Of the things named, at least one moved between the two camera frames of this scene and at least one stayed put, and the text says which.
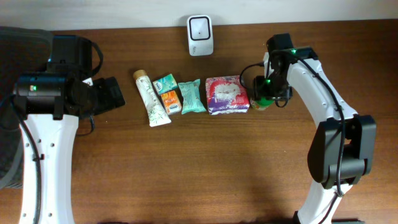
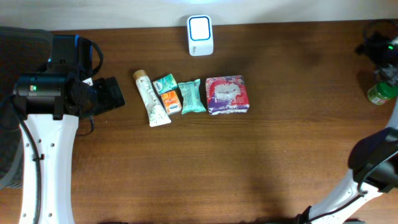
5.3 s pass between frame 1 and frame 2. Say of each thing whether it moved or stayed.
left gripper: stayed
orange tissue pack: stayed
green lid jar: moved
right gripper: moved
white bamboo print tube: stayed
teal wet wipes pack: stayed
